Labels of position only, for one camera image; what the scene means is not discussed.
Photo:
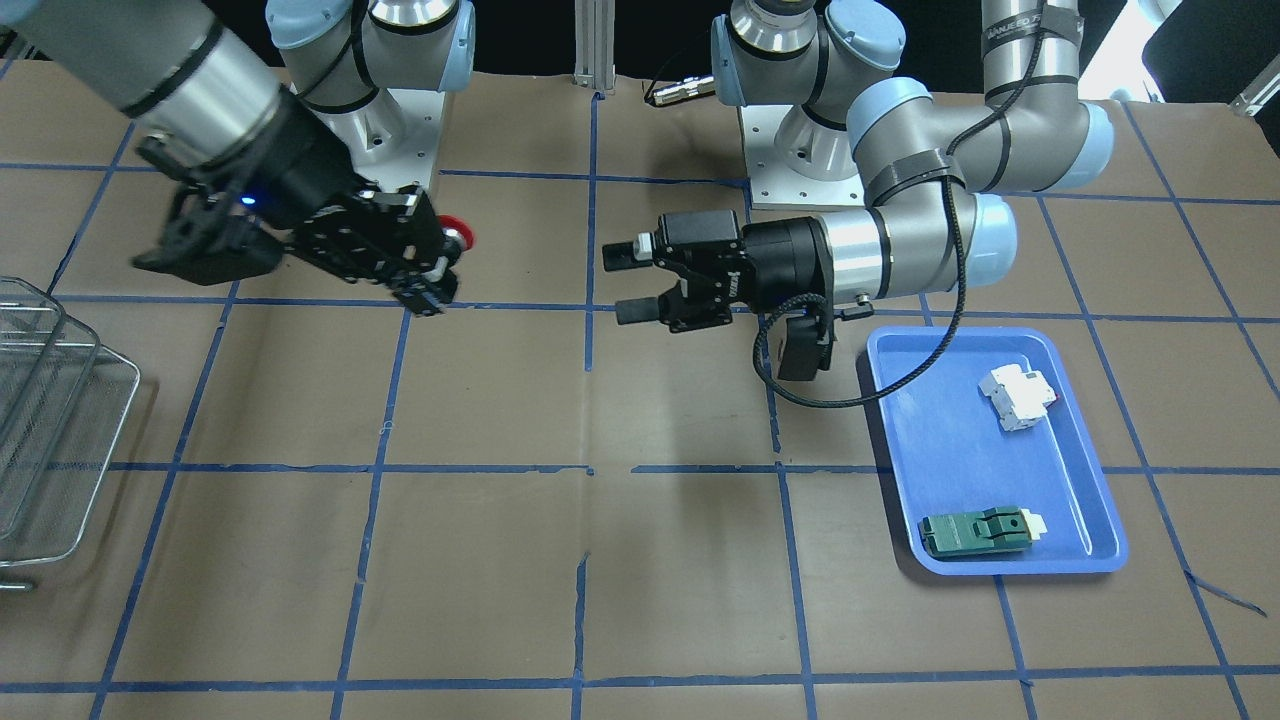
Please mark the red push button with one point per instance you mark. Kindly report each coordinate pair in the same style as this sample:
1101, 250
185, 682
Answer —
459, 237

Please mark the green terminal block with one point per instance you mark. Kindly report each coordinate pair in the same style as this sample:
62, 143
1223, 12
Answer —
1002, 529

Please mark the wire mesh shelf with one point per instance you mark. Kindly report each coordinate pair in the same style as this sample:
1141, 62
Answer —
65, 397

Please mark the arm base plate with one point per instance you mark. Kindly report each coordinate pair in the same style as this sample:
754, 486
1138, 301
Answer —
394, 141
820, 160

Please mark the white circuit breaker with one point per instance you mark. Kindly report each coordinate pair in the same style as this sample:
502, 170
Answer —
1020, 397

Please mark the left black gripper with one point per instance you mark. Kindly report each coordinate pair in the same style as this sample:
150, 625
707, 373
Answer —
781, 262

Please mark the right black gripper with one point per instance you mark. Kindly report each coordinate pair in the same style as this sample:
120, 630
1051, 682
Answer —
303, 172

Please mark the aluminium frame post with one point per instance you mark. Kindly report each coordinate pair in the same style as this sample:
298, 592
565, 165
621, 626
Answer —
593, 29

